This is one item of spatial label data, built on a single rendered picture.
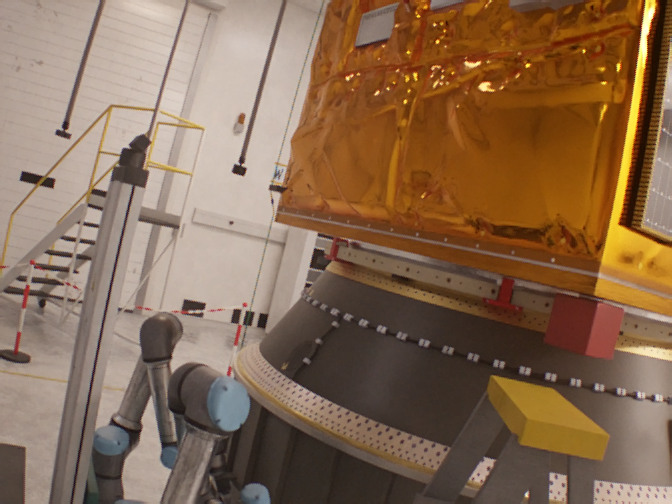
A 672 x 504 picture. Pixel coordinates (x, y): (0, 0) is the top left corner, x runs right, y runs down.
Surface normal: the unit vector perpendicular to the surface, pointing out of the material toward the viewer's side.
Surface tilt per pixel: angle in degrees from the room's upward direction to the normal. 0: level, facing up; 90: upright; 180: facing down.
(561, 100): 94
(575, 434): 90
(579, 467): 88
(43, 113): 90
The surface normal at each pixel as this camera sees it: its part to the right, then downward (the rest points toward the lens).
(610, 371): 0.16, -0.44
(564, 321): -0.86, -0.21
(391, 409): -0.38, -0.58
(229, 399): 0.77, 0.05
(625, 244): 0.47, 0.10
